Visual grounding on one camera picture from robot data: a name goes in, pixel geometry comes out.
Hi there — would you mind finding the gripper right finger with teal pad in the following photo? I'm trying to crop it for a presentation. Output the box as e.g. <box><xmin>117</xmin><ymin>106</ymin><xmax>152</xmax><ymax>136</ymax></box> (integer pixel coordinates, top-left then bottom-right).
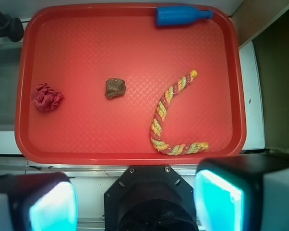
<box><xmin>193</xmin><ymin>154</ymin><xmax>289</xmax><ymax>231</ymax></box>

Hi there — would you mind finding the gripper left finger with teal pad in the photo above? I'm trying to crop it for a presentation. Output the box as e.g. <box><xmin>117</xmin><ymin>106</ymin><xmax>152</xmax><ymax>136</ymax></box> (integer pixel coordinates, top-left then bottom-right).
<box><xmin>0</xmin><ymin>172</ymin><xmax>78</xmax><ymax>231</ymax></box>

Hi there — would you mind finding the crumpled red paper ball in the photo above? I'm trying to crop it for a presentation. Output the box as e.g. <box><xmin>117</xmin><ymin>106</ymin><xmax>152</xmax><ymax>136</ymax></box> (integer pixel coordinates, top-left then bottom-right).
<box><xmin>31</xmin><ymin>83</ymin><xmax>63</xmax><ymax>112</ymax></box>

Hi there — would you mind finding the brown rock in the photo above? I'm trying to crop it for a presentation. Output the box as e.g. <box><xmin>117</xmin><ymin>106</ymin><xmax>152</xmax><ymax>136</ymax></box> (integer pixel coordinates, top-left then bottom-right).
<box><xmin>105</xmin><ymin>78</ymin><xmax>126</xmax><ymax>99</ymax></box>

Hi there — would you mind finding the red plastic tray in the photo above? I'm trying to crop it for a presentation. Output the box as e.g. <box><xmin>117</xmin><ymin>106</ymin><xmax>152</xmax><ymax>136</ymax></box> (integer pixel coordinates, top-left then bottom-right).
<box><xmin>15</xmin><ymin>3</ymin><xmax>246</xmax><ymax>166</ymax></box>

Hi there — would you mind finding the black clamp knob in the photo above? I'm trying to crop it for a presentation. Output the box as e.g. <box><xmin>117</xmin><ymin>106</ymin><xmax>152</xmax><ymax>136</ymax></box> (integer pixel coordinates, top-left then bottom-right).
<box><xmin>0</xmin><ymin>11</ymin><xmax>24</xmax><ymax>42</ymax></box>

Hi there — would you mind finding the blue plastic bottle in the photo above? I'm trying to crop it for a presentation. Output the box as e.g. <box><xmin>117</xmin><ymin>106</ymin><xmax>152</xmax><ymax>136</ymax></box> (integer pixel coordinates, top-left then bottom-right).
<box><xmin>155</xmin><ymin>6</ymin><xmax>213</xmax><ymax>26</ymax></box>

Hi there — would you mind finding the black octagonal mount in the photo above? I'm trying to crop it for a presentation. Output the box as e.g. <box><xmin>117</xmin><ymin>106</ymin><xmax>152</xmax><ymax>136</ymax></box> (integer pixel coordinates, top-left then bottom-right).
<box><xmin>104</xmin><ymin>166</ymin><xmax>199</xmax><ymax>231</ymax></box>

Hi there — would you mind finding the red yellow green twisted rope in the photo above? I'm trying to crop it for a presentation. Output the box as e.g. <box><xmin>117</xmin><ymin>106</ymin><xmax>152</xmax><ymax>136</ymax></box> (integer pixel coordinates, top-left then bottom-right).
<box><xmin>149</xmin><ymin>69</ymin><xmax>210</xmax><ymax>156</ymax></box>

